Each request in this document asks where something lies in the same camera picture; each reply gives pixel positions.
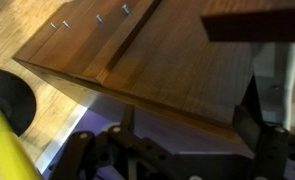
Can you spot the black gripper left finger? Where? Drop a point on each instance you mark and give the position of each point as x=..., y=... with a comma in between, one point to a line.
x=118, y=148

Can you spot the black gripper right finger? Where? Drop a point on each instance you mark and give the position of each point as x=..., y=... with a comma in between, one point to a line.
x=273, y=145

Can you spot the wooden drawer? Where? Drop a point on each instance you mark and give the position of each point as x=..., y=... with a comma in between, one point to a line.
x=86, y=38
x=171, y=63
x=249, y=20

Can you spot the brown wooden cabinet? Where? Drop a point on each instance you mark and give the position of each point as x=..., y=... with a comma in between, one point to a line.
x=111, y=104

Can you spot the yellow pole stand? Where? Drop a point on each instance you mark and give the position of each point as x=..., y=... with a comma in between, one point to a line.
x=17, y=111

